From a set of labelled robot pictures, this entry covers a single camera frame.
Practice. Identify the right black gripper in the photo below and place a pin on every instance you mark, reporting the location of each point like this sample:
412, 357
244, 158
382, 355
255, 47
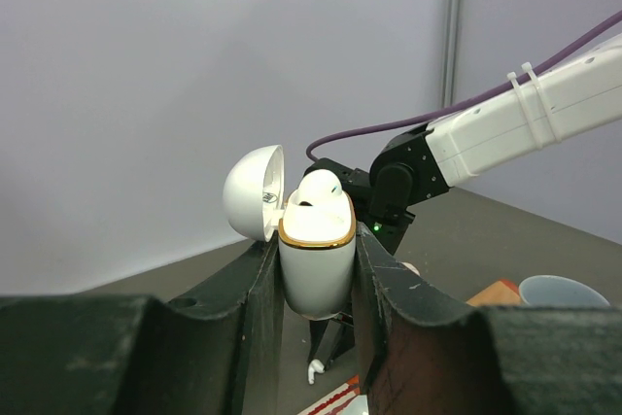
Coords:
382, 207

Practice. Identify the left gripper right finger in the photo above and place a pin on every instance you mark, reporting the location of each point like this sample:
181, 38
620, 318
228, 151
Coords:
421, 351

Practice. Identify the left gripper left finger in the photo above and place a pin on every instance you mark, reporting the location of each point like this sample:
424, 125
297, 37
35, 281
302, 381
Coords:
212, 350

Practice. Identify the white earbud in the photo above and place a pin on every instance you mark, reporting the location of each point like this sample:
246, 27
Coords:
318, 187
314, 367

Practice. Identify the white earbud charging case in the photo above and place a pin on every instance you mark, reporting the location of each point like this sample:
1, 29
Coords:
316, 244

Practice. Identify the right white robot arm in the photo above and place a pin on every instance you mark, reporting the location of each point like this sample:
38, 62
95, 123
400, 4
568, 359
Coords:
541, 107

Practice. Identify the orange patterned placemat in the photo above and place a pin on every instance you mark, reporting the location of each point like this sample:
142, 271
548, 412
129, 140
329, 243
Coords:
502, 292

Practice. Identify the light blue mug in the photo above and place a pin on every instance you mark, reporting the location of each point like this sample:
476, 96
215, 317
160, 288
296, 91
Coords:
557, 291

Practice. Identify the aluminium frame rail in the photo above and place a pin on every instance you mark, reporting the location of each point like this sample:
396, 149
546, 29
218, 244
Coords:
451, 31

